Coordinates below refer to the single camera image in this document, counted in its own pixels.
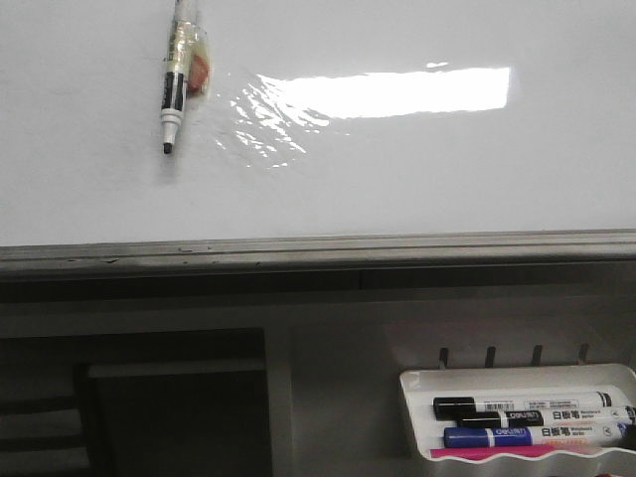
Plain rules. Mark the white black whiteboard marker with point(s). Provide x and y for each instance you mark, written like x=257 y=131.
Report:
x=187 y=69

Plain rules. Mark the white glossy whiteboard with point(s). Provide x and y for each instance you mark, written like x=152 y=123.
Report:
x=334 y=133

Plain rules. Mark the blue capped whiteboard marker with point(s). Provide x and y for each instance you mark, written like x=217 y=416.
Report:
x=608 y=434

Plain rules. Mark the white plastic marker tray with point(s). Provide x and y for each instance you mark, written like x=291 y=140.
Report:
x=425 y=431

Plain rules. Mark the black capped marker upper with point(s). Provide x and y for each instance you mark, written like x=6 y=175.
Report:
x=446 y=408

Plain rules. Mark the black capped marker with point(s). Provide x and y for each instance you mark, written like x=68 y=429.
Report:
x=548 y=417
x=446 y=408

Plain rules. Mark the pink marker in tray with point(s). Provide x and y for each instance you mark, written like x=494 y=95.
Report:
x=482 y=453

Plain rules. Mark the black capped marker middle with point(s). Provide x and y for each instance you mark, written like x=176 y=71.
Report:
x=548 y=417

